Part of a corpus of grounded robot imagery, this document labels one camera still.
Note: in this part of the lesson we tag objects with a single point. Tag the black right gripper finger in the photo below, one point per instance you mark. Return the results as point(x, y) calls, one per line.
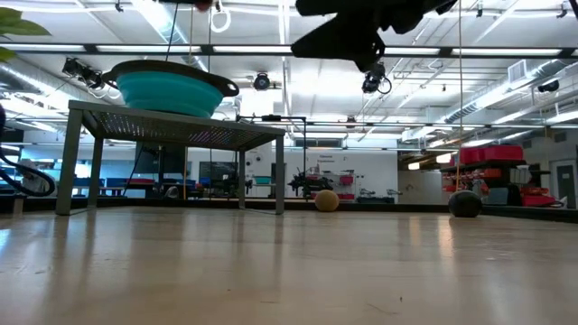
point(352, 6)
point(343, 43)

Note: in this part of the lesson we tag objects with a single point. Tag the blue collapsible bowl grey rim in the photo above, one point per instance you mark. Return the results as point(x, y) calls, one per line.
point(171, 95)

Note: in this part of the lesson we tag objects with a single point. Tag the brown kiwi fruit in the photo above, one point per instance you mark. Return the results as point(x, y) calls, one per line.
point(326, 201)

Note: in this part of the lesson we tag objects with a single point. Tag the black round fruit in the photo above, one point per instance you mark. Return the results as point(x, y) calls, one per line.
point(465, 204)

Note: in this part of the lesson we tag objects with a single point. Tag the round black ceiling fixture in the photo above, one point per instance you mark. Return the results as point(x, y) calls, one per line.
point(261, 82)

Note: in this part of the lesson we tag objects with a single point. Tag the grey perforated metal stand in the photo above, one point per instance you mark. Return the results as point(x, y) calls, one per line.
point(180, 128)

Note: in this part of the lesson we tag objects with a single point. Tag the black background robot arms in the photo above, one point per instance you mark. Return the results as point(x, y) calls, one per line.
point(311, 184)

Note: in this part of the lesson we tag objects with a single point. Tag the small black ceiling fixture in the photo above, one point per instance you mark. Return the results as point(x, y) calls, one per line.
point(548, 86)

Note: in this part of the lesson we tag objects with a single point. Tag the teal background bowl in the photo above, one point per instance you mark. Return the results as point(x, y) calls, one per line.
point(263, 179)

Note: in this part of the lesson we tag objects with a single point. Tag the green artificial plant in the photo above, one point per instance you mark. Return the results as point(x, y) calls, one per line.
point(22, 26)

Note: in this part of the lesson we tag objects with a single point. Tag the black storage shelf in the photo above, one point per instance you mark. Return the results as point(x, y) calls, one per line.
point(496, 163)

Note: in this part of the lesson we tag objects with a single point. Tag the blue background table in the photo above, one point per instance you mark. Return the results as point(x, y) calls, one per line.
point(113, 182)

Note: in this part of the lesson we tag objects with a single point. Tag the red low storage bin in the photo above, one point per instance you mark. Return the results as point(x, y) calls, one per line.
point(537, 198)

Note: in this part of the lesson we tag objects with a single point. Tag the dark grey door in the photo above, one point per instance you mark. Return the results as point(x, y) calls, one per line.
point(565, 180)

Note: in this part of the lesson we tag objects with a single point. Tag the person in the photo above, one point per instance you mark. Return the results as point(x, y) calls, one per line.
point(34, 180)

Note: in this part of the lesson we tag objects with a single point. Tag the black overhead rail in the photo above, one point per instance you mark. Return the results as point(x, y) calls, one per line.
point(90, 48)

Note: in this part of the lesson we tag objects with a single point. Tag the black ceiling camera cluster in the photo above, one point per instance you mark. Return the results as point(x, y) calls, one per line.
point(83, 72)

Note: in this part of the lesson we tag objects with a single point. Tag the white ceiling air duct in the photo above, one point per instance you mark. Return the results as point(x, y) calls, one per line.
point(542, 72)

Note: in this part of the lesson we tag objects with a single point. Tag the red wall bin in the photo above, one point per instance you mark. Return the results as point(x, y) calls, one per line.
point(346, 179)

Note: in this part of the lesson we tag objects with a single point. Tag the dark wall monitor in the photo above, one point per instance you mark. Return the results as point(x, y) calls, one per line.
point(158, 160)

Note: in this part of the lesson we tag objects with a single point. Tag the silver ceiling duct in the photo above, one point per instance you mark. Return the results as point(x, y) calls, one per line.
point(27, 79)

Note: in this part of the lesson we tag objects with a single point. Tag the black wall board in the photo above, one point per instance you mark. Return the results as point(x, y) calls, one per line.
point(217, 170)

